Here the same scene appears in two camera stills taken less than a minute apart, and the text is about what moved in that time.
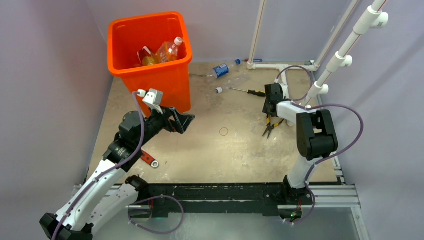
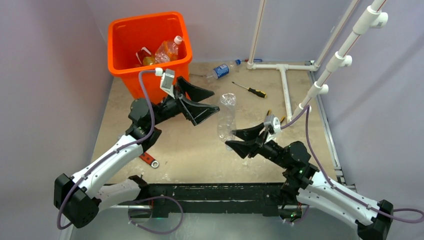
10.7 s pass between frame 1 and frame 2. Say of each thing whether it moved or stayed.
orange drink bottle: stayed
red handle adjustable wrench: stayed
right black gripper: moved
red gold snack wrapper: stayed
